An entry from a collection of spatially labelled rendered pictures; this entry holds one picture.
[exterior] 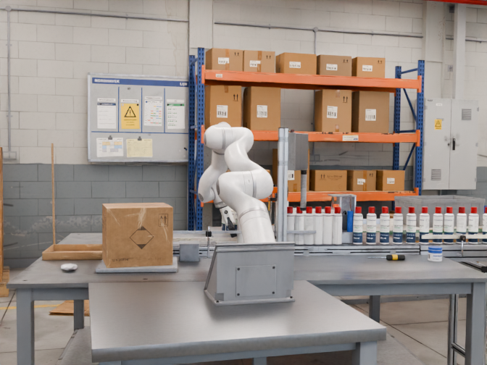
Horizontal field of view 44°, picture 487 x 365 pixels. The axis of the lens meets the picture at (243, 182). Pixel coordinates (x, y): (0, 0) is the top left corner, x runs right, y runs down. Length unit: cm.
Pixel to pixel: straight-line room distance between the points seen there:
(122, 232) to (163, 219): 19
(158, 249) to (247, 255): 72
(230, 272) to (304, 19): 611
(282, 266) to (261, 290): 12
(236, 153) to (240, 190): 26
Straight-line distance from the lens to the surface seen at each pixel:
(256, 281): 219
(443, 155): 833
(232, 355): 189
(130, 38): 747
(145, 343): 179
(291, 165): 304
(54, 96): 736
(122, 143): 722
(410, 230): 341
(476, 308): 295
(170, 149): 728
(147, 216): 276
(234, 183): 240
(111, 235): 275
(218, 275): 216
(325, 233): 327
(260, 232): 226
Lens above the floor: 138
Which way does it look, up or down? 3 degrees down
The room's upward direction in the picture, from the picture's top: 1 degrees clockwise
